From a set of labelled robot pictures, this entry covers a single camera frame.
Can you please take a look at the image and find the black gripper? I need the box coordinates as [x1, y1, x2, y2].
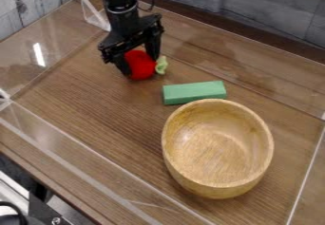
[97, 9, 163, 76]

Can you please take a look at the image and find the red felt strawberry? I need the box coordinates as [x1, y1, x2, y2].
[124, 50, 168, 81]

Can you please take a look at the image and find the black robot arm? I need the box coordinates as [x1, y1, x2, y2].
[97, 0, 163, 76]

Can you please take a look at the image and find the green rectangular block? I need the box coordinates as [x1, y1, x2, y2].
[161, 81, 227, 105]

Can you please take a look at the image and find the wooden bowl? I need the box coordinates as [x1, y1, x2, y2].
[161, 99, 274, 199]

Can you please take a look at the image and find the clear acrylic corner bracket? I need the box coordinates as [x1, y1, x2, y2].
[80, 0, 110, 32]

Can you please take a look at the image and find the black cable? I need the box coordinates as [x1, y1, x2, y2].
[137, 0, 156, 14]

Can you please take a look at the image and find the clear acrylic enclosure wall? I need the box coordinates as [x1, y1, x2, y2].
[0, 0, 325, 225]

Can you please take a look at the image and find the black metal mount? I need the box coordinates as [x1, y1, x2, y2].
[26, 194, 73, 225]

